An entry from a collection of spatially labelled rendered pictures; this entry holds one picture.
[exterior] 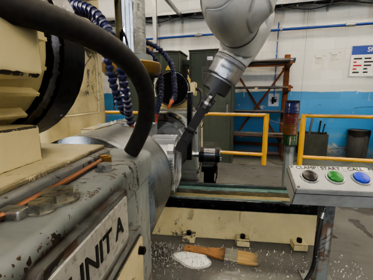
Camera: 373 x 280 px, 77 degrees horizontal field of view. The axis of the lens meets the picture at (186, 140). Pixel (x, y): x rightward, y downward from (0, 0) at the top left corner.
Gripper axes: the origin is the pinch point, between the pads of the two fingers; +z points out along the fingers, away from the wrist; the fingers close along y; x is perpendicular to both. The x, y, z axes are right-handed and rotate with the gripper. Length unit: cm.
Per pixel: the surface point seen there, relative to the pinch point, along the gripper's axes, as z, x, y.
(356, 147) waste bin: -69, 288, -420
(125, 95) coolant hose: -5.4, -17.1, 14.2
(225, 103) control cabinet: -16, 19, -306
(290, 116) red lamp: -24, 32, -33
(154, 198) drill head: 4.0, 1.1, 31.7
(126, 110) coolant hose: -1.8, -16.0, 11.4
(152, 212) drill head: 6.3, 2.1, 31.8
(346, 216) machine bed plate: -2, 65, -19
